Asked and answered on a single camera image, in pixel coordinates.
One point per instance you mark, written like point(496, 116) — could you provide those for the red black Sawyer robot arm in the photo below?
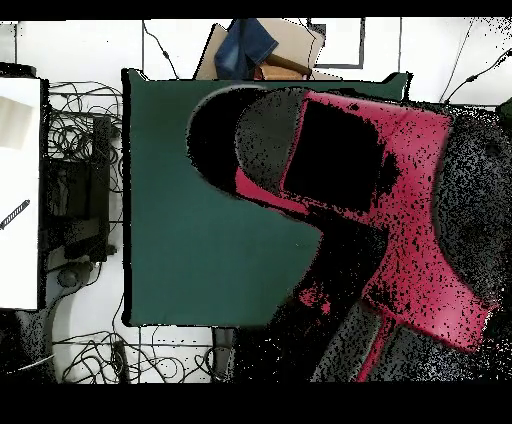
point(408, 240)

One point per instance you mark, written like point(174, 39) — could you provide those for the dark green table cloth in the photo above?
point(180, 240)

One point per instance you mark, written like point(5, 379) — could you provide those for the folded orange-brown cloth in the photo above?
point(280, 72)

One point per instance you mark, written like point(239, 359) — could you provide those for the blue denim jeans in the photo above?
point(240, 48)

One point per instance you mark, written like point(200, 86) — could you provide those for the brown cardboard box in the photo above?
point(294, 40)

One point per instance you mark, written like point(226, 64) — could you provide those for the black equipment rack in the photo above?
point(66, 200)

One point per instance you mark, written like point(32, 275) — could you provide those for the black striped tool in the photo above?
point(16, 213)

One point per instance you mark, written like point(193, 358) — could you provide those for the white desk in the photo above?
point(20, 260)

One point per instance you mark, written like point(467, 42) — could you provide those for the beige paper sheet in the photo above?
point(14, 120)

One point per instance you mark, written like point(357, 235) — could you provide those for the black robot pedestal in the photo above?
point(222, 352)

